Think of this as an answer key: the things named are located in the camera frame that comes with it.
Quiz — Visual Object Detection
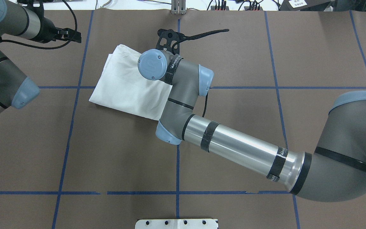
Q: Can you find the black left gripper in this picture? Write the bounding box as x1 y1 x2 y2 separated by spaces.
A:
40 17 82 43

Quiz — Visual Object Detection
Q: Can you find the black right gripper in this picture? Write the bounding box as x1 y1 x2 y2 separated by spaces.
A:
156 29 185 54

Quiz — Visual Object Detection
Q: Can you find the white long-sleeve printed shirt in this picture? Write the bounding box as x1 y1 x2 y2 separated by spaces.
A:
89 44 171 121

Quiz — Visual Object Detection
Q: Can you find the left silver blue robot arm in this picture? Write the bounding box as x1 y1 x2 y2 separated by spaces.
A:
0 0 82 114

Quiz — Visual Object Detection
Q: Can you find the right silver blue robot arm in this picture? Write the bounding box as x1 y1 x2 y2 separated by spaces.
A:
137 29 366 202

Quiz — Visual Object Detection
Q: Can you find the black power strip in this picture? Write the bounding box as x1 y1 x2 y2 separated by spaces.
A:
207 0 263 11

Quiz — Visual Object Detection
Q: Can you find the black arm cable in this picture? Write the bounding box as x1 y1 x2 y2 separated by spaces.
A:
0 0 78 102
170 29 230 118

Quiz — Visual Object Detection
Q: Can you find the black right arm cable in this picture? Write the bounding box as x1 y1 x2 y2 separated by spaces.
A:
170 29 230 118

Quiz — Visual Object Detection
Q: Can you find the grey aluminium frame post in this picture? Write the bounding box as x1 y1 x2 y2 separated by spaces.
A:
171 0 187 15

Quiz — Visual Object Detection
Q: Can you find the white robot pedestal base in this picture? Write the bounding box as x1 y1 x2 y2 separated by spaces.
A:
135 219 219 229

